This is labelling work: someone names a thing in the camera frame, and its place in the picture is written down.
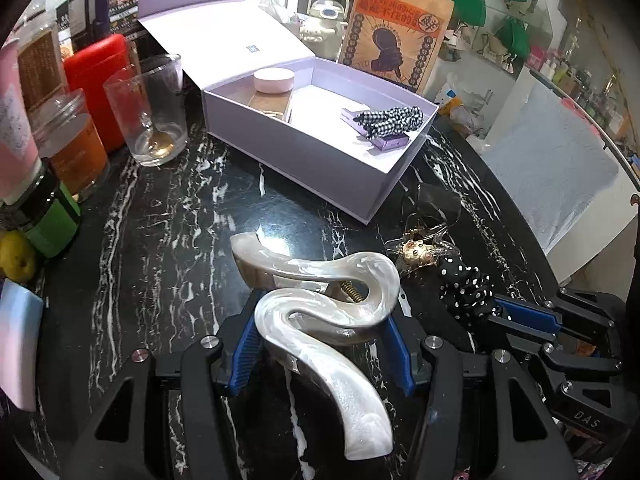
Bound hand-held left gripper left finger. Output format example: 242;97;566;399
65;305;266;480

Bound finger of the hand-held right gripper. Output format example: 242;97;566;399
487;316;626;448
492;287;628;346

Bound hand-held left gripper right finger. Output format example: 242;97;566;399
382;305;568;480

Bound black polka-dot scrunchie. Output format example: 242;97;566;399
437;255;496;318

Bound pearl white hair claw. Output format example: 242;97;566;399
230;232;403;461

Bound lavender gift box with lid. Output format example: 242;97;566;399
136;0;440;224

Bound purple cosmetic box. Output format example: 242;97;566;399
341;107;408;152

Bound black white gingham scrunchie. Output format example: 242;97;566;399
352;105;425;140

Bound gold rectangular box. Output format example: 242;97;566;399
247;89;293;123

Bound pink round compact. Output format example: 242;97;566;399
253;67;296;95

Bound clear hair clip gold ornament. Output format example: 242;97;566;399
385;210;463;278

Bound chair with leaf-pattern cover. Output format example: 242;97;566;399
480;67;636;286

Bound plastic bags on floor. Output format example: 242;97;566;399
435;72;496;138

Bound pastel pink blue box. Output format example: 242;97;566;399
0;280;45;413

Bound row of bottles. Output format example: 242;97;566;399
525;45;640;161

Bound dark jar green label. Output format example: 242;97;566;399
10;160;82;261

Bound yellow fruit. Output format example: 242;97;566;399
0;230;38;283

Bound clear jar orange contents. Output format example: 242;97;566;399
31;89;111;201

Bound clear drinking glass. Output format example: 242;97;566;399
102;54;190;167

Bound orange printed paper bag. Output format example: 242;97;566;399
339;0;456;95

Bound green tote bag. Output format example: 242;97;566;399
439;0;487;28

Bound red canister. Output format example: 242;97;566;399
62;34;143;153

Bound pink panda paper cup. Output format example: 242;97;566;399
0;37;41;201

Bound white character water bottle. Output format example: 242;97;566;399
300;0;351;63

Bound crumpled plastic wrap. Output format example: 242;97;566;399
257;0;303;26

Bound jar with brown label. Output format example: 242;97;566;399
17;20;68;111

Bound black printed packet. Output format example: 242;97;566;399
107;0;151;41

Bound dark jar silver lid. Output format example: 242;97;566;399
67;0;113;53

